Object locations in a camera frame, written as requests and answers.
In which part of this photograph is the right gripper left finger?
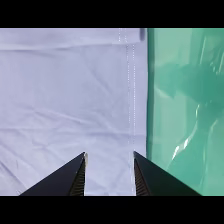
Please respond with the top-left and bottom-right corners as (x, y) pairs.
(19, 151), (89, 197)

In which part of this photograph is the pale lilac shirt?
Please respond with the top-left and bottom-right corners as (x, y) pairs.
(0, 28), (149, 197)

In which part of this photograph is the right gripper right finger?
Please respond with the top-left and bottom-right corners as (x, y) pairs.
(133, 150), (202, 197)

